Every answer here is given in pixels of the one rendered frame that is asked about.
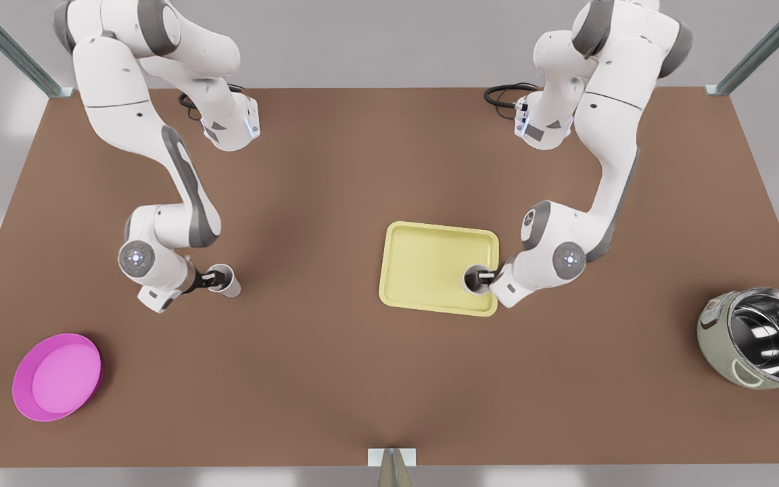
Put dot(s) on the white IKEA cup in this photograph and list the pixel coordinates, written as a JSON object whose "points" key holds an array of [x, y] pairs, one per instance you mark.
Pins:
{"points": [[475, 282], [228, 281]]}

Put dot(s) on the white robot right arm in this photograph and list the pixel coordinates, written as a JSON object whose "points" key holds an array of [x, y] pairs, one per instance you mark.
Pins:
{"points": [[119, 95]]}

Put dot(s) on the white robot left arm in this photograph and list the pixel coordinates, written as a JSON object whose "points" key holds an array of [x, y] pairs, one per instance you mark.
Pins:
{"points": [[606, 115]]}

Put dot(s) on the yellow rectangular tray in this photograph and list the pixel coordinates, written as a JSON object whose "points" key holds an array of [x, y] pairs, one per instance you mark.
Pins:
{"points": [[430, 264]]}

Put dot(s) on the pink round bowl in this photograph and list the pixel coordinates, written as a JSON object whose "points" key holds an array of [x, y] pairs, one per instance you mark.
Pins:
{"points": [[58, 376]]}

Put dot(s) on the green pot with steel interior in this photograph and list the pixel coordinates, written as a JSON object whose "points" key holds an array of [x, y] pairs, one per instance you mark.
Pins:
{"points": [[761, 338]]}

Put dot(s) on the silver frame post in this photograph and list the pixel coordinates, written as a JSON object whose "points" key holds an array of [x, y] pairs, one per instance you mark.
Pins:
{"points": [[7, 47], [765, 47], [393, 468]]}

